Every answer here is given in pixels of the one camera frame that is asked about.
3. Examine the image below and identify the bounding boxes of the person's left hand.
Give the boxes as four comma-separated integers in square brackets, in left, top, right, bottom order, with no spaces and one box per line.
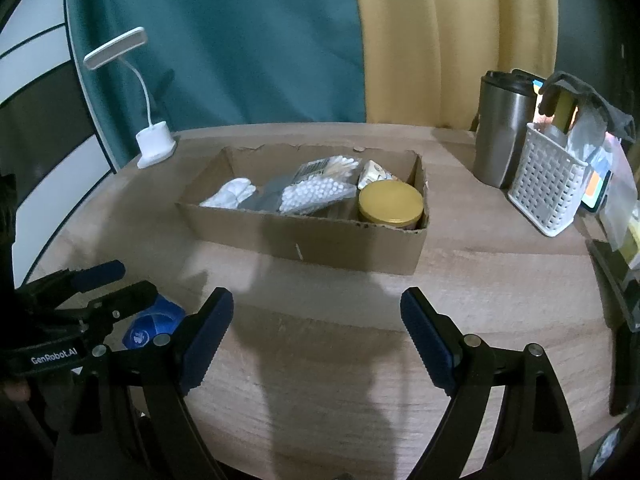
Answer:
[0,381,30,402]

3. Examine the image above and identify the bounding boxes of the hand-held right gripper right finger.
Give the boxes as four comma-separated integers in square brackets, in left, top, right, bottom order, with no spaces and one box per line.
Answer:
[400,287,583,480]

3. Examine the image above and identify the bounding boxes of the brown jar with yellow lid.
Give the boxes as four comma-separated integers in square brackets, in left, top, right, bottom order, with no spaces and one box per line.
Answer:
[357,181,426,231]

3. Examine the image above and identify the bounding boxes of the dark grey curtain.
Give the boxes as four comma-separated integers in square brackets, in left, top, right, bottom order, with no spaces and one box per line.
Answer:
[552,0,640,116]

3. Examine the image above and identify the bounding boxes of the teal curtain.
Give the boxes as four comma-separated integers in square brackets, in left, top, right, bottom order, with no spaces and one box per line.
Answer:
[65,0,368,171]

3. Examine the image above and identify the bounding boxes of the black device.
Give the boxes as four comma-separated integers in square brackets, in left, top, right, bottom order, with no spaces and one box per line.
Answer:
[587,237,640,333]

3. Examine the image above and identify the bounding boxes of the small cream carton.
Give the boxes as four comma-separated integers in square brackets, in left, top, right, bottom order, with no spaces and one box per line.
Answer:
[357,160,403,192]

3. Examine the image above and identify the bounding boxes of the white desk lamp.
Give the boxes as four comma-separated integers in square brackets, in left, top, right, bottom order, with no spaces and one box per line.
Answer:
[83,27,178,170]

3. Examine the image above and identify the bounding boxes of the clear plastic bag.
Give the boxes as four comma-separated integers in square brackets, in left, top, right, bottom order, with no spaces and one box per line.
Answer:
[565,107,608,166]

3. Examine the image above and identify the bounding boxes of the bag of cotton swabs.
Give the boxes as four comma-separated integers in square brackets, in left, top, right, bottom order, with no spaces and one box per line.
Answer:
[277,156,361,216]

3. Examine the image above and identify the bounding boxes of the cardboard box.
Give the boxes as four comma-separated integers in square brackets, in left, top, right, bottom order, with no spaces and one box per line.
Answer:
[175,144,430,276]

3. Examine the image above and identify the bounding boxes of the white perforated plastic basket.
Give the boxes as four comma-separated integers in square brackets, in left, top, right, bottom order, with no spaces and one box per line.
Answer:
[507,122,591,238]

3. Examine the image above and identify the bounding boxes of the white glove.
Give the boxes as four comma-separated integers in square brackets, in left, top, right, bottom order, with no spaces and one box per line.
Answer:
[200,177,257,210]

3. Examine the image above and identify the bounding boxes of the stainless steel tumbler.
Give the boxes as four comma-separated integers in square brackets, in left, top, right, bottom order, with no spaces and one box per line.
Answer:
[472,71,538,190]

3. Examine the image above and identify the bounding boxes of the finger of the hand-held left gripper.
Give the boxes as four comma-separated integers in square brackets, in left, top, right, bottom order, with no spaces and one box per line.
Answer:
[20,260,126,301]
[87,281,158,318]

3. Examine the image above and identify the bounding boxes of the yellow bottle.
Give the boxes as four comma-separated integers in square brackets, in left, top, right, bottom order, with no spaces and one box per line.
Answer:
[554,92,580,135]

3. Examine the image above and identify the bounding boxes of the blue packet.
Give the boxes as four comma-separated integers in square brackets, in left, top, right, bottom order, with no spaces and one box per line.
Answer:
[121,294,187,351]

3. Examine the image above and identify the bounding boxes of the yellow curtain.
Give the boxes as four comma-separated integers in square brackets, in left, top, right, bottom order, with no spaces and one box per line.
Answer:
[347,0,558,128]

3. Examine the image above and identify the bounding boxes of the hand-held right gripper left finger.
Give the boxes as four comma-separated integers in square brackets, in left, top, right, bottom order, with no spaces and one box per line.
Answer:
[52,287,235,480]

